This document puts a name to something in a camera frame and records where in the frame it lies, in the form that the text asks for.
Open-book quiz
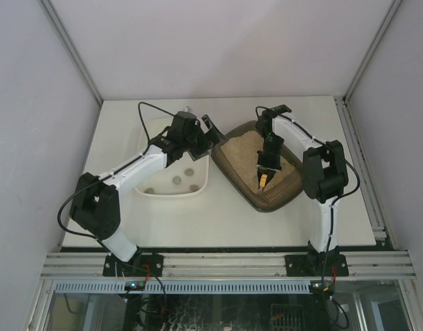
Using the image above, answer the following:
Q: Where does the aluminium front rail frame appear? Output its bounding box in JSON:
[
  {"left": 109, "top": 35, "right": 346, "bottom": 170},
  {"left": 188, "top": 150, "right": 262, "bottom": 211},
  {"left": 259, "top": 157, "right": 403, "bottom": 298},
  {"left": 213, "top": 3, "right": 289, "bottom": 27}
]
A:
[{"left": 41, "top": 251, "right": 416, "bottom": 280}]

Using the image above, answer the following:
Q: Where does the yellow plastic litter scoop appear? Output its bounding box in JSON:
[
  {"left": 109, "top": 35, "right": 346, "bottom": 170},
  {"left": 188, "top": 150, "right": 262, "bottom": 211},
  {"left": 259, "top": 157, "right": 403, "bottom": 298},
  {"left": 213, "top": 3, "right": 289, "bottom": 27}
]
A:
[{"left": 259, "top": 173, "right": 268, "bottom": 190}]

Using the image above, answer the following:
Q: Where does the grey slotted cable duct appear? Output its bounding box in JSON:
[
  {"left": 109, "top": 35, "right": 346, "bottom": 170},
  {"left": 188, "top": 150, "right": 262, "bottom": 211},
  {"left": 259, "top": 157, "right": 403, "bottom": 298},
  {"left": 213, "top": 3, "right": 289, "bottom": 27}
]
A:
[{"left": 54, "top": 280, "right": 311, "bottom": 294}]

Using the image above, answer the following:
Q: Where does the white plastic waste bin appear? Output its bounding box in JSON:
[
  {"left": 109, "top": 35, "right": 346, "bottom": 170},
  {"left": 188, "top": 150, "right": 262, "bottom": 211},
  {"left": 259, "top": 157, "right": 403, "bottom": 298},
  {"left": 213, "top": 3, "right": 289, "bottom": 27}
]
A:
[{"left": 132, "top": 117, "right": 210, "bottom": 199}]

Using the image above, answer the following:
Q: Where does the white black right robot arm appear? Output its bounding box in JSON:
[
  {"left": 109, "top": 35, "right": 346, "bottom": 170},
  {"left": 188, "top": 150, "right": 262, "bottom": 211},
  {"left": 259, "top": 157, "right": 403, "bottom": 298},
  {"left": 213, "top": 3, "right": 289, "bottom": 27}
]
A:
[{"left": 256, "top": 105, "right": 349, "bottom": 270}]

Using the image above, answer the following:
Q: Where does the black left camera cable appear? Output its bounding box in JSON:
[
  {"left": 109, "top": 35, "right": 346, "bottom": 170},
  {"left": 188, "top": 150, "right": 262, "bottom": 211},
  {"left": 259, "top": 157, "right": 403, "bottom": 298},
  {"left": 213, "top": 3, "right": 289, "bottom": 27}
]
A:
[{"left": 56, "top": 101, "right": 178, "bottom": 242}]

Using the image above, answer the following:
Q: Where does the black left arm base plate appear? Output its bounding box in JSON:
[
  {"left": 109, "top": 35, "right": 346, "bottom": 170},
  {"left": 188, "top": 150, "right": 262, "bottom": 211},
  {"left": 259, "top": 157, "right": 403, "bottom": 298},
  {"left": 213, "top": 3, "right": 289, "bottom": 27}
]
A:
[{"left": 103, "top": 253, "right": 164, "bottom": 277}]

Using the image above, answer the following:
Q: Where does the black right camera cable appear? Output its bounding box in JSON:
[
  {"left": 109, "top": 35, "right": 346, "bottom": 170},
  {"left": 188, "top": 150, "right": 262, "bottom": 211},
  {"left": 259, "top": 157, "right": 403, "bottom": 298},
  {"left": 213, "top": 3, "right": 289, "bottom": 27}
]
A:
[{"left": 254, "top": 105, "right": 360, "bottom": 270}]

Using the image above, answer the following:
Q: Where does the black camera cable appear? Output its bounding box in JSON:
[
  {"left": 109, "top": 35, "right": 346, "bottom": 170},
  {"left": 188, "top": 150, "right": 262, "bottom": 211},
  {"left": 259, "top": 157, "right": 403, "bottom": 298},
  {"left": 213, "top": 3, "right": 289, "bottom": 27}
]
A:
[
  {"left": 56, "top": 101, "right": 178, "bottom": 242},
  {"left": 254, "top": 105, "right": 360, "bottom": 270}
]

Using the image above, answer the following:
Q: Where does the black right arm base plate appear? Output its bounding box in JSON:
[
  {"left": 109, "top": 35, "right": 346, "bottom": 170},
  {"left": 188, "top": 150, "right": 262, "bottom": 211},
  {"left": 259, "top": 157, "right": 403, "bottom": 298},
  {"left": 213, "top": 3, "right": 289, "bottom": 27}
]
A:
[{"left": 285, "top": 254, "right": 349, "bottom": 277}]

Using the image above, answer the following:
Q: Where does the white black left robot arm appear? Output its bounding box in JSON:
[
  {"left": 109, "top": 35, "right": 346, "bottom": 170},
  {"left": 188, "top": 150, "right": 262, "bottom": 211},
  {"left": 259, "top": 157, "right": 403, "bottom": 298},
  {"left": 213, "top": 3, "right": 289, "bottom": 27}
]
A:
[{"left": 70, "top": 111, "right": 225, "bottom": 263}]

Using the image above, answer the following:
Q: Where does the dark translucent litter box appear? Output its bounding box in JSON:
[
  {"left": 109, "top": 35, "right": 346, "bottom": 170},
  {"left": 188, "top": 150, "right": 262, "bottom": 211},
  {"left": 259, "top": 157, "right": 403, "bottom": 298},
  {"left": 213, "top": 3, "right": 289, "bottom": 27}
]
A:
[{"left": 211, "top": 121, "right": 303, "bottom": 212}]

